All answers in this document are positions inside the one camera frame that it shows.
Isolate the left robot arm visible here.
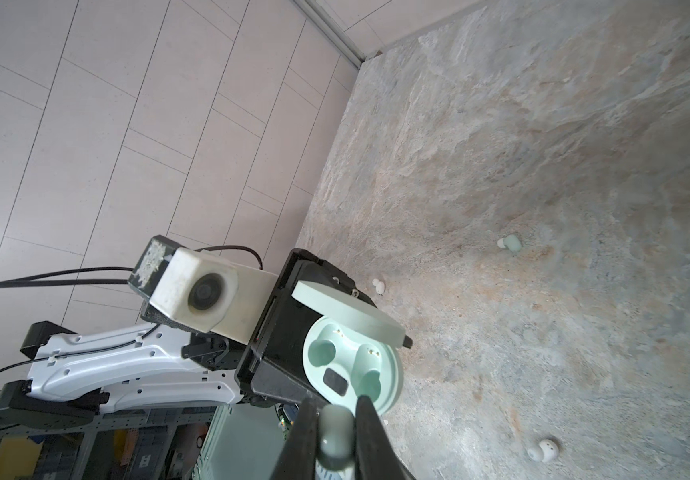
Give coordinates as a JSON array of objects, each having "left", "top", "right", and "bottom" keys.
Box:
[{"left": 0, "top": 236, "right": 359, "bottom": 430}]

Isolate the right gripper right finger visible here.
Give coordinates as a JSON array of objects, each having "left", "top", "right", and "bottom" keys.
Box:
[{"left": 354, "top": 395, "right": 414, "bottom": 480}]

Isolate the white earbud near case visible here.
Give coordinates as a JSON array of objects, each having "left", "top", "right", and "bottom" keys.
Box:
[{"left": 527, "top": 438, "right": 560, "bottom": 463}]

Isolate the green earbud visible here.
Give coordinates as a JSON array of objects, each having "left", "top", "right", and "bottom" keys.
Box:
[
  {"left": 497, "top": 234, "right": 523, "bottom": 253},
  {"left": 317, "top": 405, "right": 355, "bottom": 471}
]

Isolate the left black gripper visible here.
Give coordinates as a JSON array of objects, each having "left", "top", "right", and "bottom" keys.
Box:
[{"left": 235, "top": 248, "right": 373, "bottom": 407}]

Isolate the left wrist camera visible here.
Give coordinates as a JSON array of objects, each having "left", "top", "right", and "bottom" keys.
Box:
[{"left": 128, "top": 235, "right": 278, "bottom": 345}]

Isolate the white earbud left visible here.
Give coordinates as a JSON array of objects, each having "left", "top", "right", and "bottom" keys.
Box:
[{"left": 372, "top": 278, "right": 386, "bottom": 295}]

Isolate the green earbud charging case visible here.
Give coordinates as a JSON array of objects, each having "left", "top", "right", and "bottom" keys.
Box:
[{"left": 292, "top": 281, "right": 413, "bottom": 416}]

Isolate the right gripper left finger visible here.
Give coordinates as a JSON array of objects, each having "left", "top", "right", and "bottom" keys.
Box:
[{"left": 270, "top": 399, "right": 318, "bottom": 480}]

